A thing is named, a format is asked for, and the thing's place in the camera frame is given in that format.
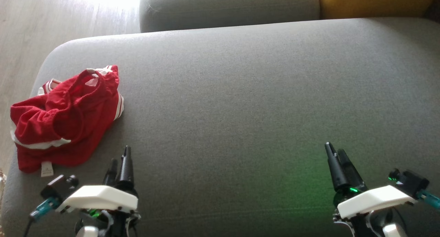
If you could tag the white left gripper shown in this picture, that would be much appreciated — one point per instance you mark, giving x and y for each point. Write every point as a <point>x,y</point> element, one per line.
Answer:
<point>99,197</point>

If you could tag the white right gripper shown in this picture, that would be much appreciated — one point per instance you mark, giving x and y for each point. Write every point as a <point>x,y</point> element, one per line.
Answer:
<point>374,199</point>

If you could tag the red shirt with white sleeves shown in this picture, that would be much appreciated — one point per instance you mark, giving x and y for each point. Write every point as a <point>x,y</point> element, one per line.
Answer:
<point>99,106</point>

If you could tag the grey sofa seat cushion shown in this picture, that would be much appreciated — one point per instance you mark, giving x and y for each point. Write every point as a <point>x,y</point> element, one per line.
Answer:
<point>240,99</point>

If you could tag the mustard yellow cushion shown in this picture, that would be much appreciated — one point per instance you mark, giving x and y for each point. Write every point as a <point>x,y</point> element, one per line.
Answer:
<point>371,3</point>

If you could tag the grey sofa backrest cushion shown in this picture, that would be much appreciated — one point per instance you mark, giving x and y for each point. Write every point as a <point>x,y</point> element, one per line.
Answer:
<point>227,7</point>

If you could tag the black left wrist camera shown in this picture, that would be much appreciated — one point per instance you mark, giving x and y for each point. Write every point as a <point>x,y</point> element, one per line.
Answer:
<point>58,187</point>

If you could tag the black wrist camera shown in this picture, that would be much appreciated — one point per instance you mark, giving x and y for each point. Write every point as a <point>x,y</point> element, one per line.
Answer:
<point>58,187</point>
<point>410,182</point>

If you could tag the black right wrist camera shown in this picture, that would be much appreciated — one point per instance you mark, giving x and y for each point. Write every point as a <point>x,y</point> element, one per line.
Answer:
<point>410,182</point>

